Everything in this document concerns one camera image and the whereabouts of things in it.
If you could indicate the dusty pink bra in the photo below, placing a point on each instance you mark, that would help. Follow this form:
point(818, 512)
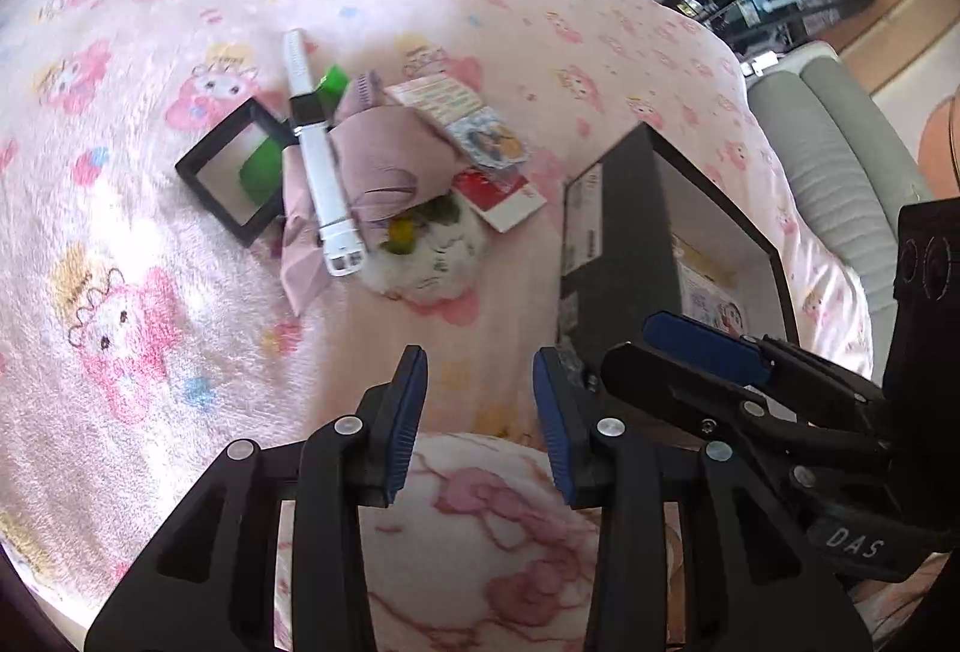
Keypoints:
point(375, 157)

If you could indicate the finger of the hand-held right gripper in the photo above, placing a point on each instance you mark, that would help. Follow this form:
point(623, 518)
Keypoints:
point(675, 389)
point(705, 348)

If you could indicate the cartoon sticker packet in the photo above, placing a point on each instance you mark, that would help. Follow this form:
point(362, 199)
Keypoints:
point(487, 138)

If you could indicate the pink bow-print pajama pants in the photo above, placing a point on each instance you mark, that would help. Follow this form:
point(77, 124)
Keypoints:
point(465, 547)

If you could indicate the orange card pack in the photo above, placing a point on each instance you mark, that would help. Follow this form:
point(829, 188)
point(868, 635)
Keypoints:
point(435, 97)

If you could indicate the white smartwatch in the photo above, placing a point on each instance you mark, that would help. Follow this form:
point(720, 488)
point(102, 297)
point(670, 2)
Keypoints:
point(322, 187)

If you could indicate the green packet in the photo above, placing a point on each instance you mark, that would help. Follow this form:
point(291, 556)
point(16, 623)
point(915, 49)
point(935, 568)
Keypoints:
point(330, 89)

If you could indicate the grey sofa chair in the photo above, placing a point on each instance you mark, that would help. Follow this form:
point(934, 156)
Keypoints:
point(832, 172)

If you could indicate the yellow printed flat package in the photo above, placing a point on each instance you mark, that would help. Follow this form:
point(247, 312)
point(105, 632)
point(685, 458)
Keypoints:
point(694, 254)

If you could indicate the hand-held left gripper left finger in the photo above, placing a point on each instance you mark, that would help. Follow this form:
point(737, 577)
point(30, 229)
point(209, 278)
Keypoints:
point(401, 427)

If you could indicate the black cardboard box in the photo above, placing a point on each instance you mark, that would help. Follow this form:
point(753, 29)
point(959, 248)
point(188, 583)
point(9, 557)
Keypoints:
point(622, 232)

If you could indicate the red and white card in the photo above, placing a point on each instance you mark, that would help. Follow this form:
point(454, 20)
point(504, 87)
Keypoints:
point(502, 198)

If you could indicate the black display frame box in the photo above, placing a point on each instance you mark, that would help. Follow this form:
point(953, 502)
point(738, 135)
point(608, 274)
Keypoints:
point(225, 157)

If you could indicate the pink cartoon printed blanket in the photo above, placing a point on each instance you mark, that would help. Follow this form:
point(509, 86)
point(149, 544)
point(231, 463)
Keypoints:
point(150, 21)

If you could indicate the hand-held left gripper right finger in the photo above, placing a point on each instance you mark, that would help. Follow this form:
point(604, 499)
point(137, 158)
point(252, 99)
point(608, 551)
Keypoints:
point(551, 427)

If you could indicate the white printed plastic bag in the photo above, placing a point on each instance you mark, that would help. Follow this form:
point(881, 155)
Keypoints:
point(427, 273)

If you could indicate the cartoon bead art board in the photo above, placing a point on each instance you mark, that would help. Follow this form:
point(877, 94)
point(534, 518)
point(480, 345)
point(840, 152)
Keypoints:
point(724, 310)

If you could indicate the green yellow small item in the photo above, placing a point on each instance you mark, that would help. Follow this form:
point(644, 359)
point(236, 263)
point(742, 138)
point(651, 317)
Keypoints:
point(416, 224)

